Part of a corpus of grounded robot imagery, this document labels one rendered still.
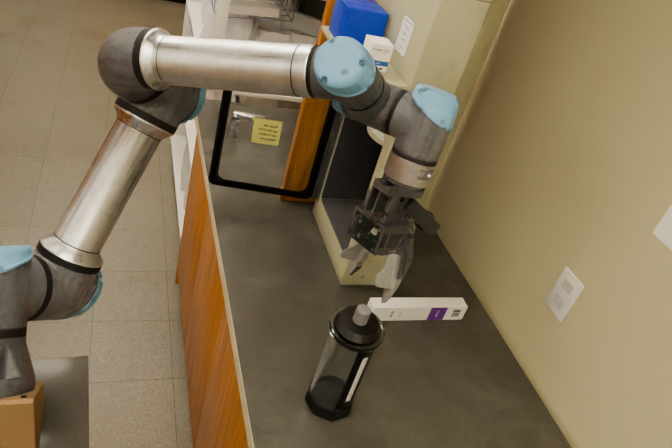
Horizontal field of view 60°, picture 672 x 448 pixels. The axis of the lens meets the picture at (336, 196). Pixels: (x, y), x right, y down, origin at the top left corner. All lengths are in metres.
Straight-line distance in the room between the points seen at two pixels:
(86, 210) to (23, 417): 0.34
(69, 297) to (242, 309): 0.43
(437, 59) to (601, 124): 0.41
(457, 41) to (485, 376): 0.78
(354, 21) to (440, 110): 0.53
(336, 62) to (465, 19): 0.51
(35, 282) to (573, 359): 1.13
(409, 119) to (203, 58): 0.32
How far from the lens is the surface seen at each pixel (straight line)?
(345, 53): 0.79
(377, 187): 0.92
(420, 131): 0.89
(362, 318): 1.10
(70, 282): 1.14
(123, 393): 2.42
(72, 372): 1.28
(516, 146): 1.65
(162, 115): 1.08
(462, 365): 1.50
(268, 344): 1.36
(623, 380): 1.40
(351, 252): 1.02
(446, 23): 1.24
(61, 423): 1.21
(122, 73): 0.97
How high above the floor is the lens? 1.94
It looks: 32 degrees down
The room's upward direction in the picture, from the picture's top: 17 degrees clockwise
